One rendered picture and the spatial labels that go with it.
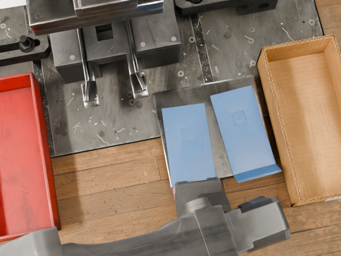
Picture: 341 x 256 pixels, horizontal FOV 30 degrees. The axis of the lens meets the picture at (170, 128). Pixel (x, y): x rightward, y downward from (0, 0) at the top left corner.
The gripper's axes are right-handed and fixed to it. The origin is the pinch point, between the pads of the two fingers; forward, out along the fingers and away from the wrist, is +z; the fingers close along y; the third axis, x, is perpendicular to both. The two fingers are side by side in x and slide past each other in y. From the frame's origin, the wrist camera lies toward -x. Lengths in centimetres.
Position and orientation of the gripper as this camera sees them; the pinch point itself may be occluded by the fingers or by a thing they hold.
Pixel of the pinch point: (194, 193)
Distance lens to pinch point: 98.8
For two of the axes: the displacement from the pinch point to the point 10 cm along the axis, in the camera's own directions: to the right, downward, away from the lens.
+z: -0.7, -2.5, 9.7
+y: -1.1, -9.6, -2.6
